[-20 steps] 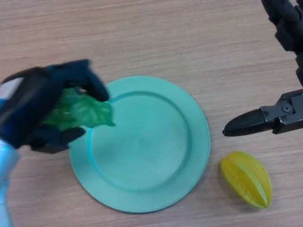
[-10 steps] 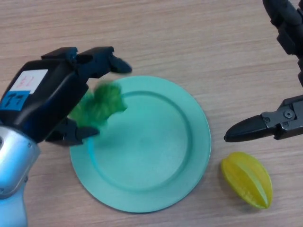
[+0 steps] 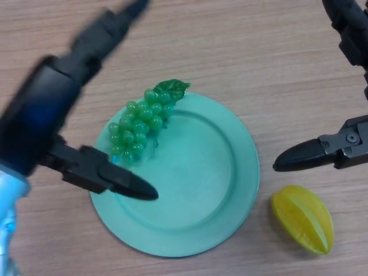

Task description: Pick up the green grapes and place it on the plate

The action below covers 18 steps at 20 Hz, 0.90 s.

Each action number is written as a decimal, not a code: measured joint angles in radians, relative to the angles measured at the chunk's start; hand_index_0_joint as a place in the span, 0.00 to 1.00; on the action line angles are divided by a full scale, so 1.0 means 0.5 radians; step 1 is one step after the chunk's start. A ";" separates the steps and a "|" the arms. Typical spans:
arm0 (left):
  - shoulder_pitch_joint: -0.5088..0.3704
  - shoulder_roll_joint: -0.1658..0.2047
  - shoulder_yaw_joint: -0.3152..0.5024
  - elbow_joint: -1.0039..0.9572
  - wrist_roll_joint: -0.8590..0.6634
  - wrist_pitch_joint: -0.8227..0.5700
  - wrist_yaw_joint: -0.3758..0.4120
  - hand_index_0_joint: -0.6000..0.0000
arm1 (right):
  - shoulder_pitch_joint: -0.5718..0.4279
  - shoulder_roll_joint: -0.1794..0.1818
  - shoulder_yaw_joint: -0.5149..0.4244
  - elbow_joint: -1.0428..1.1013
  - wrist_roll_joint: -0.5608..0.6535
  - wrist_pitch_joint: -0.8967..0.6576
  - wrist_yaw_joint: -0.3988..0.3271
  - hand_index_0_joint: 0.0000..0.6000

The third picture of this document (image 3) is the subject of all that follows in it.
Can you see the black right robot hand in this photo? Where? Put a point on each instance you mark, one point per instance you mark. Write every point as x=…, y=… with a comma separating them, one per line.
x=350, y=143

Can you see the green grapes bunch with leaf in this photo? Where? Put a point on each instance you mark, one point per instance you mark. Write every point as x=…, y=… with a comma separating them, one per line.
x=138, y=123

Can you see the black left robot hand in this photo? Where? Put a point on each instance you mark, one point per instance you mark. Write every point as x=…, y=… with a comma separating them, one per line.
x=43, y=106

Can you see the teal round plate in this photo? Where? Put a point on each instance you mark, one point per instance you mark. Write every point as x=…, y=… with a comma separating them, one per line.
x=198, y=175

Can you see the yellow starfruit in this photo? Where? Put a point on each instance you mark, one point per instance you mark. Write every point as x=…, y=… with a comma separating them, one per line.
x=302, y=218

